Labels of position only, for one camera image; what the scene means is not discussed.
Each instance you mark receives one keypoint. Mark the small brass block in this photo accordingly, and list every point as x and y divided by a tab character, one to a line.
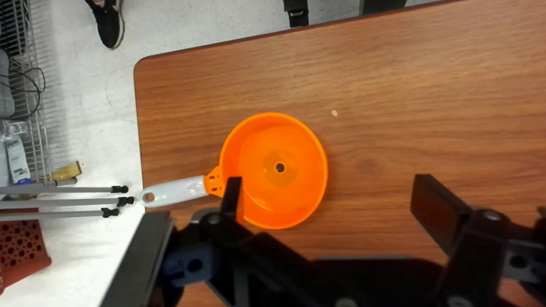
66	172

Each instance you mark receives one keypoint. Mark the black shoe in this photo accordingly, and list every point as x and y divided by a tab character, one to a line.
107	23

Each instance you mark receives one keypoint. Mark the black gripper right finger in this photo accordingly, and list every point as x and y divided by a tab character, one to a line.
440	211

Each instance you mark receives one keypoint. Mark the black table leg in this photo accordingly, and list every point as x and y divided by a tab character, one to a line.
295	11

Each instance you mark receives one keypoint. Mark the white labelled bottle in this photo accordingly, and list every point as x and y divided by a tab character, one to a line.
15	156

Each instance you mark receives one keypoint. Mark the orange plastic funnel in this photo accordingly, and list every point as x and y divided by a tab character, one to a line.
278	172

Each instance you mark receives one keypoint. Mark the tiny white crumb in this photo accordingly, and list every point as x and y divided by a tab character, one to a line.
334	114

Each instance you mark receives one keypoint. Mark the red perforated basket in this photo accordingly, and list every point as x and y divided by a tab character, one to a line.
19	253

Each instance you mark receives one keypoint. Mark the tripod with black tipped legs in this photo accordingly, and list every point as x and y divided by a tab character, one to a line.
61	202

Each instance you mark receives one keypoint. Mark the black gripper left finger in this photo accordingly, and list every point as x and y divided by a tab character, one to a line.
232	199

